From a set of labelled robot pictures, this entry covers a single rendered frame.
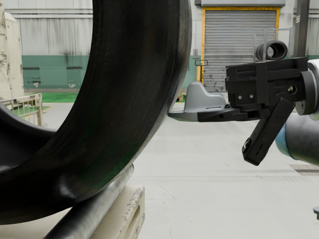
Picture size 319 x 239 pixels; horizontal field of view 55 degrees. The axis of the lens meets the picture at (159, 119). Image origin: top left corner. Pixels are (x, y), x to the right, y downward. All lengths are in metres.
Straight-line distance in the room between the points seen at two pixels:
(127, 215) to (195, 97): 0.23
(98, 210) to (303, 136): 0.37
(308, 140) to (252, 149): 0.14
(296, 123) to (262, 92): 0.18
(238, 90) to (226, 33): 11.54
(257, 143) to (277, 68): 0.12
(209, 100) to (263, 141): 0.10
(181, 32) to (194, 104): 0.14
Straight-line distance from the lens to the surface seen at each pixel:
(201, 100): 0.47
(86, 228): 0.42
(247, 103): 0.46
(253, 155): 0.49
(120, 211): 0.55
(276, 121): 0.48
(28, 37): 12.72
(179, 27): 0.36
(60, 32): 12.32
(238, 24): 12.13
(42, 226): 0.67
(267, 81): 0.48
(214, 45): 11.88
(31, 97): 1.20
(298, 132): 0.61
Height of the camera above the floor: 1.12
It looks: 11 degrees down
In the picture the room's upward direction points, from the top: straight up
